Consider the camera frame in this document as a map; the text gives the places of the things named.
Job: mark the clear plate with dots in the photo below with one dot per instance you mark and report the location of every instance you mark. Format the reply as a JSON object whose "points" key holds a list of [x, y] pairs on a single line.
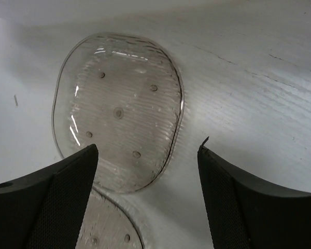
{"points": [[106, 225]]}

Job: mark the clear plate with slots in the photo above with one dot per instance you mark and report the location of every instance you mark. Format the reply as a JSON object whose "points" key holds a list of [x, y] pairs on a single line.
{"points": [[124, 94]]}

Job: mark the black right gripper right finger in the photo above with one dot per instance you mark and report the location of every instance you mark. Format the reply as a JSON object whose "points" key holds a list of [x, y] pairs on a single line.
{"points": [[245, 211]]}

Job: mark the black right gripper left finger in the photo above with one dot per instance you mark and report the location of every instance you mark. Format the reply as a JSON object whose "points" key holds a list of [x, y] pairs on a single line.
{"points": [[45, 209]]}

